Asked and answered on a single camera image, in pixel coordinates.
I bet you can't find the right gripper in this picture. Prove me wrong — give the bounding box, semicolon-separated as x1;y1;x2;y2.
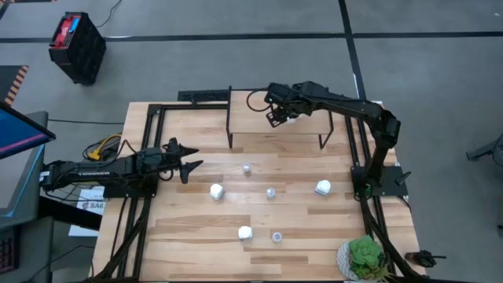
263;81;314;129

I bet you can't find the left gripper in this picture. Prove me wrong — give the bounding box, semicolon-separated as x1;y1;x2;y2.
135;138;204;185

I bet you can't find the wooden shelf with black frame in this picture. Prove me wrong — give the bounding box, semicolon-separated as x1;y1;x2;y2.
226;85;335;150

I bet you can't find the white printed paper sheet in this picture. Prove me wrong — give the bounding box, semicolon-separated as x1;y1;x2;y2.
68;186;107;238

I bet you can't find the black plastic crate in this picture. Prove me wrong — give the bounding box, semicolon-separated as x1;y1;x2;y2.
48;10;108;86

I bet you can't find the green succulent in white pot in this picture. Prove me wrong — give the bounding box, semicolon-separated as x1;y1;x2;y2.
336;234;390;282

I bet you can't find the monitor with blue screen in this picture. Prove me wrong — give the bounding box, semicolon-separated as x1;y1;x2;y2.
0;101;57;160

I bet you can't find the red case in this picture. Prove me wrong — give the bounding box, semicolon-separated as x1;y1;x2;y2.
53;14;82;49

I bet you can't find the black orange striped mat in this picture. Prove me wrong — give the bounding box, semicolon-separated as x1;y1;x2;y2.
0;64;30;107

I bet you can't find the backlit black keyboard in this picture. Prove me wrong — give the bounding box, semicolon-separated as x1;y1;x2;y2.
0;226;20;275

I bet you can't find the black handheld tool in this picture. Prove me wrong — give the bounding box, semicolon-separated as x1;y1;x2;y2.
404;249;448;269

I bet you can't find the dark chair base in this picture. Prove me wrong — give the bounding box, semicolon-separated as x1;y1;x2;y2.
465;132;503;163

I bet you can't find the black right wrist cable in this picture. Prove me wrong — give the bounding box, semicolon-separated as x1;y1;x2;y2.
246;89;273;113

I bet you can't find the black aluminium table frame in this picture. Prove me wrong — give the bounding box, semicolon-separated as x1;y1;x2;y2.
92;102;428;283

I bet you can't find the yellow cable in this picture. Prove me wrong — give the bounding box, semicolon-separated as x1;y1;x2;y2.
87;133;123;161

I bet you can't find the thin black floor cable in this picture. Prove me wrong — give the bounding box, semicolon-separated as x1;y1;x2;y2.
47;118;123;126

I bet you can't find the black lever handle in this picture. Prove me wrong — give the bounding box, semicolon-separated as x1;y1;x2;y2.
395;170;413;186

